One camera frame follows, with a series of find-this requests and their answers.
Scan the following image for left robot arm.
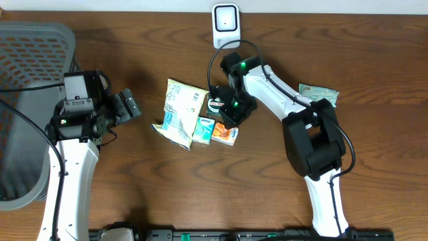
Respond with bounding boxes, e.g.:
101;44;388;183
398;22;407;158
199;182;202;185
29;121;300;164
37;139;100;241

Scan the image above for teal tissue pack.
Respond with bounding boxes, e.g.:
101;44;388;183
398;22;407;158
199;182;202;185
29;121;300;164
193;116;215;145

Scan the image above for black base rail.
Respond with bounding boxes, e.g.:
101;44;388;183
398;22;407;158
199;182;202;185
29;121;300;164
88;228;395;241

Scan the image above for white barcode scanner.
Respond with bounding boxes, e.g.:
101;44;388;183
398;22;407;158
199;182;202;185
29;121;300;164
211;3;241;49

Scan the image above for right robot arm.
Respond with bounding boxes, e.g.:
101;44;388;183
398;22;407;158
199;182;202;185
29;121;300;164
213;52;348;237

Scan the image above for grey plastic mesh basket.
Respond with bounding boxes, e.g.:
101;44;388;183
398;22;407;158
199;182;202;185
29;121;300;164
1;21;82;211

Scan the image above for white snack bag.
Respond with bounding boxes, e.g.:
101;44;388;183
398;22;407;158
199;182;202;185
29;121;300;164
150;79;209;151

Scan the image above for orange tissue pack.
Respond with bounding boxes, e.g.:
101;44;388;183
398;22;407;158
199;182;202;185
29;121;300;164
211;123;239;146

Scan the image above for dark green round-logo packet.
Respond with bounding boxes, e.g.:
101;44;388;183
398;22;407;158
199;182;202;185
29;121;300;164
207;95;224;116

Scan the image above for mint wet wipes pack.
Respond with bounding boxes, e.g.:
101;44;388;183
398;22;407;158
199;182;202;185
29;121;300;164
298;84;339;108

